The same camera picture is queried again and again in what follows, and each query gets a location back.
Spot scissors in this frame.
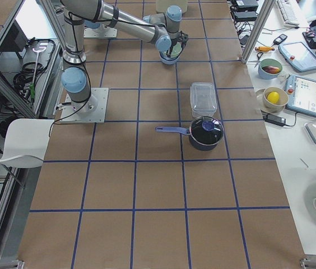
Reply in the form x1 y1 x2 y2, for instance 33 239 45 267
255 52 264 66

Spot dark blue saucepan with lid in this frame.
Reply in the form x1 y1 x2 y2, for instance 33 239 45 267
155 116 224 151

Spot black power adapter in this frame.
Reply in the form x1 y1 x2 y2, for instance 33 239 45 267
263 113 286 127

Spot white chair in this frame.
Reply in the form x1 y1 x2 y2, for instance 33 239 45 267
0 118 54 168

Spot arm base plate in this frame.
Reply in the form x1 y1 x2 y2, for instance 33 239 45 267
60 87 109 124
84 24 118 39

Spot aluminium frame post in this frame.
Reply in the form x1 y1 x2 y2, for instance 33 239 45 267
241 0 275 64

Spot green bowl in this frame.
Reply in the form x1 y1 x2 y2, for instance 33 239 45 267
165 43 182 56

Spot white keyboard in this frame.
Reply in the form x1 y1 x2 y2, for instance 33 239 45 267
275 0 299 26

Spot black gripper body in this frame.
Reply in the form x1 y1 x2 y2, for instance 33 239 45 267
170 31 180 47

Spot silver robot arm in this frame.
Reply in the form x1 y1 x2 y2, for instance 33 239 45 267
61 1 188 112

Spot blue teach pendant far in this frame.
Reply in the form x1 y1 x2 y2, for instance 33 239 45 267
278 42 316 72

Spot clear plastic food container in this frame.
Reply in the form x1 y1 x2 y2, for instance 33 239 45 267
189 82 217 118

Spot teal bowl with fruit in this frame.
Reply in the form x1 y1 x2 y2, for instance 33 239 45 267
258 58 282 80

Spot beige bowl with lemon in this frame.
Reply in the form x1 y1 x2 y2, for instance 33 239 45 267
255 87 289 113

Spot orange handled tool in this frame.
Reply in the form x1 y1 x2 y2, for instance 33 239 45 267
254 46 275 53

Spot blue teach pendant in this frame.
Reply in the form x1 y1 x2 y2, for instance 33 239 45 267
285 75 316 118
278 42 316 72

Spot blue bowl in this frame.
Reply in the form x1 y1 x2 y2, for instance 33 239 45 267
159 52 180 65

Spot blue teach pendant near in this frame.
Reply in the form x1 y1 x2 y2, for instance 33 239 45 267
285 75 316 118

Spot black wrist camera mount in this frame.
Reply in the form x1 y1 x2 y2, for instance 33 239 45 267
178 31 189 49

